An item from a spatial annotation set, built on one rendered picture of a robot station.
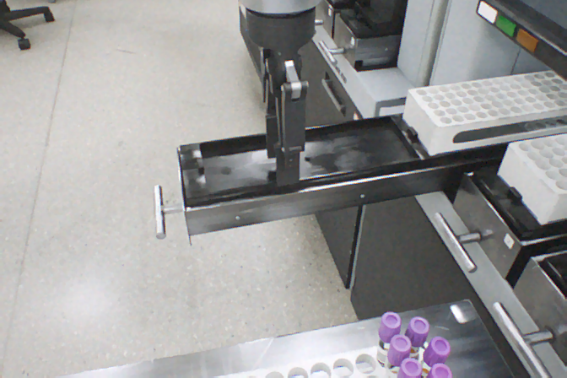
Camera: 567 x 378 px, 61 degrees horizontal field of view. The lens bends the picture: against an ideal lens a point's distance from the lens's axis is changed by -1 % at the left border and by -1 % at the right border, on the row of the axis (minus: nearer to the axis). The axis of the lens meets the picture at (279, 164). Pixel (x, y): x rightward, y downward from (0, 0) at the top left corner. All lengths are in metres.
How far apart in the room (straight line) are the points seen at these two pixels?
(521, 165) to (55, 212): 1.58
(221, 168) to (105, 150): 1.45
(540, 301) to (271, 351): 0.33
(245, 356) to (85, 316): 1.12
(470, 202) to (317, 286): 0.89
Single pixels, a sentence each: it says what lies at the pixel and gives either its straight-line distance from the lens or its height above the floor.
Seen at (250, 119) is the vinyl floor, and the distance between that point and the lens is 2.17.
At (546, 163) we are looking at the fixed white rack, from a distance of 0.68.
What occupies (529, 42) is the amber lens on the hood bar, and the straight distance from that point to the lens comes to 0.69.
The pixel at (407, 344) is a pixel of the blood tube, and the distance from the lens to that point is 0.37.
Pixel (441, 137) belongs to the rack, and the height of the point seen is 0.85.
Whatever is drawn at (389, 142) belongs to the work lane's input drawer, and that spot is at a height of 0.80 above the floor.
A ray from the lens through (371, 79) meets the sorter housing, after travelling 1.03.
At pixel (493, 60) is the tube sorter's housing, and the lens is 0.85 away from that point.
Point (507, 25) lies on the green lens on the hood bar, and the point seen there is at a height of 0.98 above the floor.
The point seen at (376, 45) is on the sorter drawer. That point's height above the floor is 0.79.
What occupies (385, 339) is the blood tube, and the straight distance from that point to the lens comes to 0.39.
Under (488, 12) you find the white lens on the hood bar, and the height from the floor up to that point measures 0.98.
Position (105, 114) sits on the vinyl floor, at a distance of 2.34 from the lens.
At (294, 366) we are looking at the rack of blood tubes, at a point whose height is 0.88.
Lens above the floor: 1.25
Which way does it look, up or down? 41 degrees down
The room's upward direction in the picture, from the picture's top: straight up
